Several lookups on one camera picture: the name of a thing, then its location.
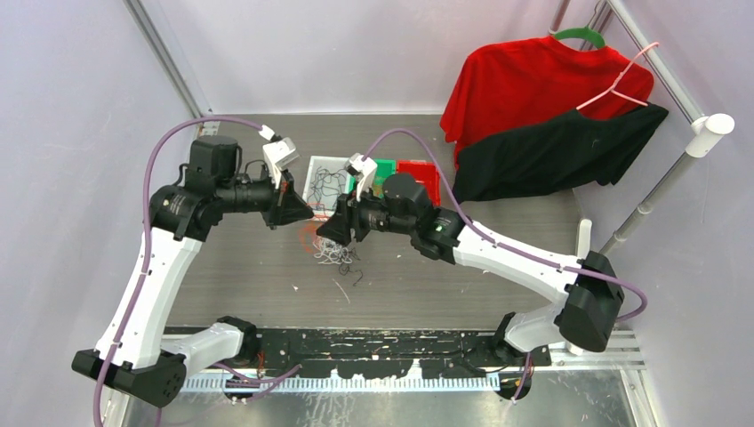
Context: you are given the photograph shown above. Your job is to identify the green plastic bin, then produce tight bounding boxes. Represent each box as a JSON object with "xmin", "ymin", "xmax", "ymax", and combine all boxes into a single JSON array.
[{"xmin": 371, "ymin": 158, "xmax": 397, "ymax": 197}]

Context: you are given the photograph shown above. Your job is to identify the red plastic bin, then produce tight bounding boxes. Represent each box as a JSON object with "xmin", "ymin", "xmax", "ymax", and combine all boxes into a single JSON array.
[{"xmin": 397, "ymin": 159, "xmax": 441, "ymax": 205}]

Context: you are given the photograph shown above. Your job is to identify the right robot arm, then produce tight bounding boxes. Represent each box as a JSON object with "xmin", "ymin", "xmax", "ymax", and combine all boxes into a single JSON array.
[{"xmin": 317, "ymin": 173, "xmax": 625, "ymax": 366}]

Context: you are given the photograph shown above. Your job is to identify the green clothes hanger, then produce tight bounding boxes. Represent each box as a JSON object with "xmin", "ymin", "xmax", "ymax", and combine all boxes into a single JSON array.
[{"xmin": 552, "ymin": 27, "xmax": 606, "ymax": 49}]

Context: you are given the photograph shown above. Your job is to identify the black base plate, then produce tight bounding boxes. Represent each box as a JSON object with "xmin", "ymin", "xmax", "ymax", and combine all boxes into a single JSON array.
[{"xmin": 222, "ymin": 328, "xmax": 525, "ymax": 380}]

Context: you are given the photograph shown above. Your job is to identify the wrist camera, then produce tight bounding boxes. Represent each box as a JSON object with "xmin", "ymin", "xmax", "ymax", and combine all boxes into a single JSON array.
[
  {"xmin": 345, "ymin": 153, "xmax": 378, "ymax": 202},
  {"xmin": 259, "ymin": 125, "xmax": 300, "ymax": 189}
]

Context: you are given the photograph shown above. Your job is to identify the orange white cable bundle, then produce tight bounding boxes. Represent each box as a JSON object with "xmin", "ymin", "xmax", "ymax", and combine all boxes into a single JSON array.
[{"xmin": 312, "ymin": 238, "xmax": 358, "ymax": 266}]

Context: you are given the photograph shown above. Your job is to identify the white plastic bin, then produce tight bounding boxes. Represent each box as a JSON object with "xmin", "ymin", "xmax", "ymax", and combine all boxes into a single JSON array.
[{"xmin": 302, "ymin": 156, "xmax": 353, "ymax": 219}]

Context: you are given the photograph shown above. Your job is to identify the pink clothes hanger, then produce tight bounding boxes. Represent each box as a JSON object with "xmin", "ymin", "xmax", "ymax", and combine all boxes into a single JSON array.
[{"xmin": 575, "ymin": 41, "xmax": 661, "ymax": 110}]

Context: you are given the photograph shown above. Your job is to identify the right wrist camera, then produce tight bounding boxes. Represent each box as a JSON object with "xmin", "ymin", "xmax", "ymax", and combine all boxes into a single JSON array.
[{"xmin": 345, "ymin": 153, "xmax": 378, "ymax": 202}]

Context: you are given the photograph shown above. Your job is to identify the red t-shirt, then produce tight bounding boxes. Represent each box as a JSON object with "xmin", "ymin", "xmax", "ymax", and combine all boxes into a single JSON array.
[{"xmin": 439, "ymin": 36, "xmax": 654, "ymax": 149}]

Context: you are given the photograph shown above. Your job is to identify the metal clothes rack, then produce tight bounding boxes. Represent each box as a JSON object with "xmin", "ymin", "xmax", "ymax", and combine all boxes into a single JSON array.
[{"xmin": 548, "ymin": 0, "xmax": 736, "ymax": 357}]

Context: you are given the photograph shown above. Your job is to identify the black t-shirt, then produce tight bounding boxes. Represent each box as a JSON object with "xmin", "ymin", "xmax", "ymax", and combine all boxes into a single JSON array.
[{"xmin": 453, "ymin": 104, "xmax": 669, "ymax": 202}]

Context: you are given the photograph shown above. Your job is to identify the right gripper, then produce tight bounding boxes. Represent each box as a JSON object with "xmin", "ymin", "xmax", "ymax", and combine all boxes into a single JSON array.
[{"xmin": 317, "ymin": 179, "xmax": 415, "ymax": 246}]

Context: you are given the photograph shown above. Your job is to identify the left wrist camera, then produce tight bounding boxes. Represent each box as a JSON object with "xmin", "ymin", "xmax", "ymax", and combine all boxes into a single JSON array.
[{"xmin": 259, "ymin": 125, "xmax": 300, "ymax": 189}]

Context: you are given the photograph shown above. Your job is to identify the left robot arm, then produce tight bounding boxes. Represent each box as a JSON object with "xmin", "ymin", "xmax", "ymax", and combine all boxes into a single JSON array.
[{"xmin": 71, "ymin": 135, "xmax": 313, "ymax": 408}]

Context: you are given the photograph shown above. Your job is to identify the black cable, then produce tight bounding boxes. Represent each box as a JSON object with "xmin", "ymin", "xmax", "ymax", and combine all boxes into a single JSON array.
[
  {"xmin": 335, "ymin": 250, "xmax": 366, "ymax": 289},
  {"xmin": 310, "ymin": 167, "xmax": 349, "ymax": 210},
  {"xmin": 309, "ymin": 165, "xmax": 349, "ymax": 207}
]

